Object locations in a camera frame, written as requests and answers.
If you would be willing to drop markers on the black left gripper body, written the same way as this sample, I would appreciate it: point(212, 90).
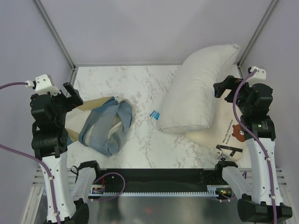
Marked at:
point(64, 103)

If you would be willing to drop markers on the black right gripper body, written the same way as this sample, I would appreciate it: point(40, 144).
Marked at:
point(241, 97)

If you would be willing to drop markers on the blue beige checkered pillowcase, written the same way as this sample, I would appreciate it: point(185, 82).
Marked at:
point(102, 124)

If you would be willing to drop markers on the white pillow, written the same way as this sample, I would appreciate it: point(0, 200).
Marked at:
point(190, 103)

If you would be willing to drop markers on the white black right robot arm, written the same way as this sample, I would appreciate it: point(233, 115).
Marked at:
point(261, 201)

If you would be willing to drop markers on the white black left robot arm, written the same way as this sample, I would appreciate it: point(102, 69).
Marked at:
point(66, 205)

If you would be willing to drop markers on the cream pillow with bear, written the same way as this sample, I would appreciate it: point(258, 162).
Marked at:
point(224, 139)

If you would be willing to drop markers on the blue striped pillow label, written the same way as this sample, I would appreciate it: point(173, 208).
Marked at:
point(155, 115)

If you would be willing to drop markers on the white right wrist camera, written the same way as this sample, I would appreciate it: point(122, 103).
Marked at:
point(259, 75)

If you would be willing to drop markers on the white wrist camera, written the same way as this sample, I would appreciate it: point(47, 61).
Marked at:
point(259, 75)
point(43, 85)

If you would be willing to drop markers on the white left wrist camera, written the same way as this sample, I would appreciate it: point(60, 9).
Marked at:
point(43, 85)

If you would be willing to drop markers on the aluminium extrusion rail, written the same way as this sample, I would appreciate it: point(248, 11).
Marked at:
point(39, 178)

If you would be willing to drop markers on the aluminium right frame post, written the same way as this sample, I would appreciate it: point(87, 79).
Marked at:
point(258, 31)

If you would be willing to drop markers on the aluminium frame post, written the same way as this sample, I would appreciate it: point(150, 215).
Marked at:
point(50, 26)
point(258, 31)

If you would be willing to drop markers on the white slotted cable duct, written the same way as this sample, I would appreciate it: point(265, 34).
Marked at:
point(103, 192)

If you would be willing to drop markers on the aluminium left frame post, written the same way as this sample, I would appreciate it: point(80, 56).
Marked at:
point(50, 26)

